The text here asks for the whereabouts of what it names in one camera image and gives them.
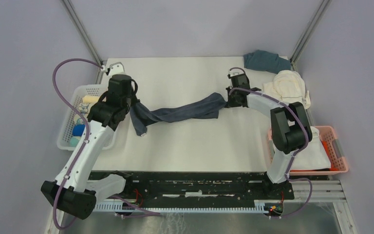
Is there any dark blue towel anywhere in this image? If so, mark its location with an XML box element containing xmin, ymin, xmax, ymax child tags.
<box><xmin>130</xmin><ymin>93</ymin><xmax>226</xmax><ymax>137</ymax></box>

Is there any white plastic basket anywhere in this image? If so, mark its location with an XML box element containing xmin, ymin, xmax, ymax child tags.
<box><xmin>56</xmin><ymin>84</ymin><xmax>117</xmax><ymax>151</ymax></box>

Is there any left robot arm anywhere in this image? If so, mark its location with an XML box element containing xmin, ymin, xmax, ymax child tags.
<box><xmin>40</xmin><ymin>74</ymin><xmax>138</xmax><ymax>219</ymax></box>

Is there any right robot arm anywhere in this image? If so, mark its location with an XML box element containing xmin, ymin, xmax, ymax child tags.
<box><xmin>226</xmin><ymin>67</ymin><xmax>312</xmax><ymax>199</ymax></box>

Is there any teal blue towel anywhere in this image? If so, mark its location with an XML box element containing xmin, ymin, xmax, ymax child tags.
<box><xmin>243</xmin><ymin>50</ymin><xmax>292</xmax><ymax>74</ymax></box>

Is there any patterned rolled towel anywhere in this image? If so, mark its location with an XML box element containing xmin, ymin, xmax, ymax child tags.
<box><xmin>73</xmin><ymin>114</ymin><xmax>85</xmax><ymax>125</ymax></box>
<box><xmin>77</xmin><ymin>103</ymin><xmax>94</xmax><ymax>114</ymax></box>

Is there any cream white towel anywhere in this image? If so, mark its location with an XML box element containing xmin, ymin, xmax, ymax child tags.
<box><xmin>262</xmin><ymin>70</ymin><xmax>311</xmax><ymax>109</ymax></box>

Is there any blue rolled towel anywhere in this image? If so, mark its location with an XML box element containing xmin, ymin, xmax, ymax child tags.
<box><xmin>72</xmin><ymin>124</ymin><xmax>86</xmax><ymax>137</ymax></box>

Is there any pink plastic basket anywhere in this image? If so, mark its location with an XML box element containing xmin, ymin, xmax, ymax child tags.
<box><xmin>267</xmin><ymin>125</ymin><xmax>349</xmax><ymax>176</ymax></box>

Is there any white towel in basket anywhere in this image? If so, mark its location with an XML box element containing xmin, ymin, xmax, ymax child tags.
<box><xmin>291</xmin><ymin>126</ymin><xmax>331</xmax><ymax>171</ymax></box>

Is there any orange item in basket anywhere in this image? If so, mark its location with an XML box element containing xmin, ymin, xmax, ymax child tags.
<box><xmin>321</xmin><ymin>140</ymin><xmax>339</xmax><ymax>171</ymax></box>

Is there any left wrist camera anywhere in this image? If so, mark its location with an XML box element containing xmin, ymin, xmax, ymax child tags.
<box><xmin>100</xmin><ymin>62</ymin><xmax>125</xmax><ymax>77</ymax></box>

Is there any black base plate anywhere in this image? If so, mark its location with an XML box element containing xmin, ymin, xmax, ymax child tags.
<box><xmin>88</xmin><ymin>171</ymin><xmax>330</xmax><ymax>209</ymax></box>

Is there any white cable duct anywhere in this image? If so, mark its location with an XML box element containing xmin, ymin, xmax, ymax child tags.
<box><xmin>93</xmin><ymin>200</ymin><xmax>268</xmax><ymax>214</ymax></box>

